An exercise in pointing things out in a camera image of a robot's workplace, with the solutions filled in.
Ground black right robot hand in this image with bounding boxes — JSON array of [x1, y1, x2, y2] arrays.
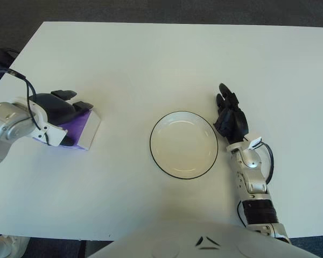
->
[[213, 83, 250, 145]]

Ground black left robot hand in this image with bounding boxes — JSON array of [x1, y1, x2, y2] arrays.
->
[[29, 90, 94, 147]]

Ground purple tissue paper pack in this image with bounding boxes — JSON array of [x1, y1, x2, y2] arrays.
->
[[33, 109, 102, 152]]

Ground white plate with black rim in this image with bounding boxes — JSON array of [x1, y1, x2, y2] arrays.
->
[[149, 110, 220, 180]]

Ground white right wrist connector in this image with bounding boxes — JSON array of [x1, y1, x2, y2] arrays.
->
[[248, 136, 262, 150]]

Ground black bag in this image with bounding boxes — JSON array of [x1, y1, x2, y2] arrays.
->
[[0, 47, 18, 81]]

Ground silver robot torso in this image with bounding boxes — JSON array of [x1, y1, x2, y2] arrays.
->
[[87, 217, 323, 258]]

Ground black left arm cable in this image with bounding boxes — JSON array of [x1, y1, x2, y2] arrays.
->
[[0, 68, 49, 146]]

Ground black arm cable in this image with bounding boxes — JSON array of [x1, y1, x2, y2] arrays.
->
[[261, 142, 275, 185], [0, 68, 49, 146]]

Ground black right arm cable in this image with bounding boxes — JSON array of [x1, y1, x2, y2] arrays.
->
[[261, 142, 275, 185]]

